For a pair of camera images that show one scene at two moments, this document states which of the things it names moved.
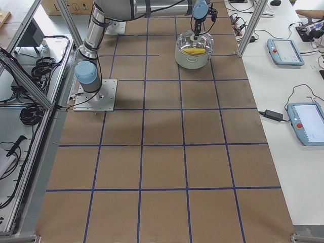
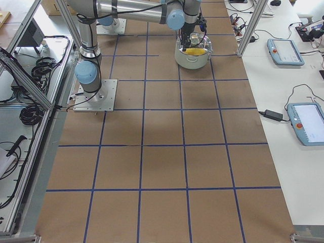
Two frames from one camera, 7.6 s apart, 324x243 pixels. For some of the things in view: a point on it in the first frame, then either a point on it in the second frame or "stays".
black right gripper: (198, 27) → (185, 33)
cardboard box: (75, 7) stays
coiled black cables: (31, 115) stays
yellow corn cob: (194, 51) stays
